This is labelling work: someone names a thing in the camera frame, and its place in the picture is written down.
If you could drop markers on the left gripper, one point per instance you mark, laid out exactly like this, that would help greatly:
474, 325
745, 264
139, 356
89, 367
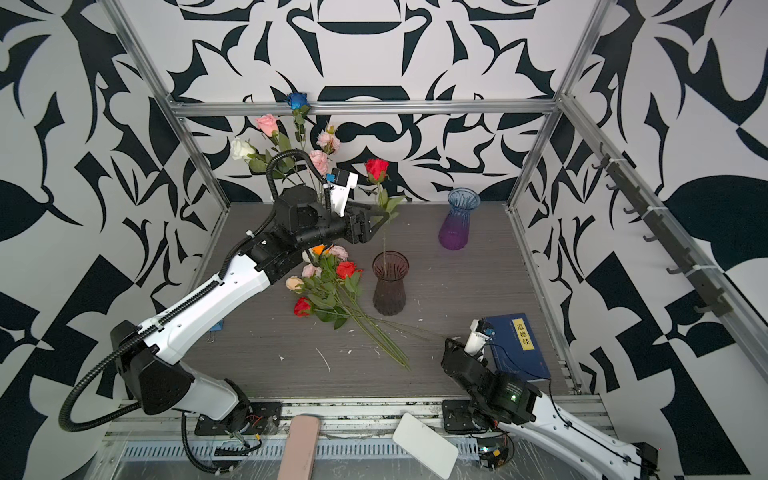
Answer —
360, 230

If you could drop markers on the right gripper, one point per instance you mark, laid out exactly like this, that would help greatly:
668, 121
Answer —
453, 348

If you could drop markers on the large pink peony flower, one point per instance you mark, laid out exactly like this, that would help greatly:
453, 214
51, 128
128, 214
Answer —
321, 162

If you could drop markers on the white rose flower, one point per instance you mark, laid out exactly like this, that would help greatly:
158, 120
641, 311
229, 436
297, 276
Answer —
257, 160

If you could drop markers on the pink rose flower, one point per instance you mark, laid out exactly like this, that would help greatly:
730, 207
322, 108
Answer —
269, 127

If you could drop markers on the maroon glass vase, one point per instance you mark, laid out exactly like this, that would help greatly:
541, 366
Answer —
390, 269

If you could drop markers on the blue rose flower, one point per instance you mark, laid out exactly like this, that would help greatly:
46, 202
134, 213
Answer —
300, 109

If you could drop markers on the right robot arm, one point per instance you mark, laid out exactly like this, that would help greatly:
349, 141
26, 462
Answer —
505, 403

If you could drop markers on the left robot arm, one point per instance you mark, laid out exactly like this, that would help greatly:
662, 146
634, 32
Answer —
149, 356

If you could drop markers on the blue purple glass vase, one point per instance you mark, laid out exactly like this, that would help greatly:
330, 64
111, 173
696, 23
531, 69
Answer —
454, 232

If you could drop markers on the blue book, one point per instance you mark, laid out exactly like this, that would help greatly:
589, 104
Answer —
515, 349

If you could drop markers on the small pink flower sprig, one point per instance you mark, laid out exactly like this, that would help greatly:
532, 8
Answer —
327, 140

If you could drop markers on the blue binder clip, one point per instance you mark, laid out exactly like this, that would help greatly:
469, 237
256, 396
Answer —
212, 332

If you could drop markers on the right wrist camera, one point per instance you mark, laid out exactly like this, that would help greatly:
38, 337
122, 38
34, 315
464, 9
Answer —
481, 334

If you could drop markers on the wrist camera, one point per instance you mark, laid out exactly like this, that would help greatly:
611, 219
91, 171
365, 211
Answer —
481, 334
339, 184

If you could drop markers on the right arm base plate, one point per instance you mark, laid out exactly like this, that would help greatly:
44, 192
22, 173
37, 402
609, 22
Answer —
459, 419

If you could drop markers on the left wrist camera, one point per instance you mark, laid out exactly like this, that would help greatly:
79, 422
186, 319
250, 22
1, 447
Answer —
339, 184

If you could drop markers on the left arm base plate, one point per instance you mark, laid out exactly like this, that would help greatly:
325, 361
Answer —
259, 418

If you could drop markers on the wall hook rail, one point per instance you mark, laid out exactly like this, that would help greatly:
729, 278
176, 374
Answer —
666, 231

